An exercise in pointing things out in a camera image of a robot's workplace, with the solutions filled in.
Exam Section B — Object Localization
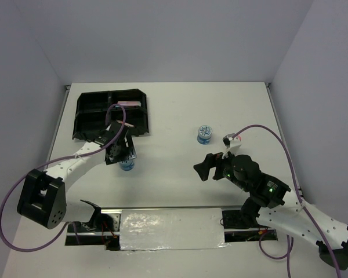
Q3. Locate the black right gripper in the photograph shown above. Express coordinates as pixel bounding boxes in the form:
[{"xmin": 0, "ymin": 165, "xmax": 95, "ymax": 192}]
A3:
[{"xmin": 193, "ymin": 146, "xmax": 249, "ymax": 191}]

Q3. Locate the blue paint jar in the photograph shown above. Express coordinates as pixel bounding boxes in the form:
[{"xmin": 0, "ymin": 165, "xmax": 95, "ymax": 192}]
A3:
[
  {"xmin": 118, "ymin": 159, "xmax": 135, "ymax": 171},
  {"xmin": 197, "ymin": 125, "xmax": 213, "ymax": 145}
]

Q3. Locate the thin orange highlighter pen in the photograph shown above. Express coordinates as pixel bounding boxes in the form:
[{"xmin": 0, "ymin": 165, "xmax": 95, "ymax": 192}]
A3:
[{"xmin": 125, "ymin": 123, "xmax": 135, "ymax": 128}]

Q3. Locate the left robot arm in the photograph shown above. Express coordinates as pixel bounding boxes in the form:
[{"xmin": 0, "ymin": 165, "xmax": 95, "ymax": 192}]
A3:
[{"xmin": 17, "ymin": 121, "xmax": 136, "ymax": 231}]

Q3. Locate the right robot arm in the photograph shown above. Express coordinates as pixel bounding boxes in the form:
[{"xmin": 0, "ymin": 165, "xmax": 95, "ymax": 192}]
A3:
[{"xmin": 194, "ymin": 153, "xmax": 348, "ymax": 270}]

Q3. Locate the black four-compartment organizer tray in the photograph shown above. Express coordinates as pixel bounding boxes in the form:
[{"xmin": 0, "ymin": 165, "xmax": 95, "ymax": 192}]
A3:
[{"xmin": 72, "ymin": 89, "xmax": 149, "ymax": 141}]

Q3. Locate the silver foil-covered panel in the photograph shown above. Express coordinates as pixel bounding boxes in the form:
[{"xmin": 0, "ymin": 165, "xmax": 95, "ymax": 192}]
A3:
[{"xmin": 119, "ymin": 208, "xmax": 226, "ymax": 251}]

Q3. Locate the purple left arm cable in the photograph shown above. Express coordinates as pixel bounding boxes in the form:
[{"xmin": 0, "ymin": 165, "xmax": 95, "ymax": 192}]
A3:
[{"xmin": 0, "ymin": 103, "xmax": 128, "ymax": 252}]

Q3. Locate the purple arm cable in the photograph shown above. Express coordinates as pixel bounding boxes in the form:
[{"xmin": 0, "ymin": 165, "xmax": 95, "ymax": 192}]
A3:
[
  {"xmin": 0, "ymin": 103, "xmax": 128, "ymax": 252},
  {"xmin": 233, "ymin": 124, "xmax": 345, "ymax": 278}
]

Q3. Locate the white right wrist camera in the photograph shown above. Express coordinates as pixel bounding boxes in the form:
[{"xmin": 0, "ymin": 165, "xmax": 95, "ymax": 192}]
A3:
[{"xmin": 222, "ymin": 133, "xmax": 242, "ymax": 159}]

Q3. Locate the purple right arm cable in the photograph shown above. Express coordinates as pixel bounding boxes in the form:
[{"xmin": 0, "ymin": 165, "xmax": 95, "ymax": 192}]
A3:
[{"xmin": 233, "ymin": 124, "xmax": 345, "ymax": 278}]

